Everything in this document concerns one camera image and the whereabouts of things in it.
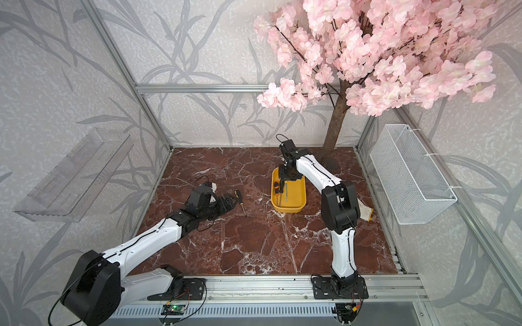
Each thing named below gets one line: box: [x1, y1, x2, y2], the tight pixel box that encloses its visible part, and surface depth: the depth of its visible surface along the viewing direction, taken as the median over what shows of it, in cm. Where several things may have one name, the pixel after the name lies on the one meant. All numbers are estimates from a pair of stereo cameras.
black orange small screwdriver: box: [273, 181, 280, 201], surface depth 103 cm
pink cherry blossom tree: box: [255, 0, 501, 165], surface depth 55 cm
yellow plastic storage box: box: [270, 167, 307, 213], surface depth 99 cm
